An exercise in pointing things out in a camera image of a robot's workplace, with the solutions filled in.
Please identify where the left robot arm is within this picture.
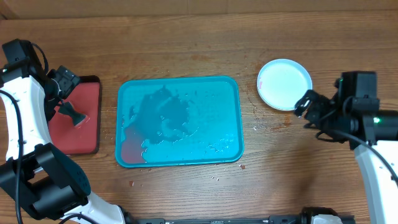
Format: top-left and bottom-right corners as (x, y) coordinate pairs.
(1, 60), (133, 223)

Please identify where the light blue plate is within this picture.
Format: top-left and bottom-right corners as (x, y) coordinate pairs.
(257, 58), (313, 111)

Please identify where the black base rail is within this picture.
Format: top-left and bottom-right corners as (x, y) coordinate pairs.
(133, 207), (357, 224)

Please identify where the white plate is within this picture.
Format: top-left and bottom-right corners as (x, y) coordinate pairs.
(257, 80), (262, 90)

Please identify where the dark red-lined tray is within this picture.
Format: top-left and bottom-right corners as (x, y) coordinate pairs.
(48, 75), (102, 155)

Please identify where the teal plastic tray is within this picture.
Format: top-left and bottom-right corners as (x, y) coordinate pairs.
(114, 76), (244, 168)

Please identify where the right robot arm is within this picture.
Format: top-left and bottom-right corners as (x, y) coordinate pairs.
(294, 88), (397, 223)

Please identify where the dark green sponge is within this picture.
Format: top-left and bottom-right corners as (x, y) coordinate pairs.
(58, 102), (90, 128)

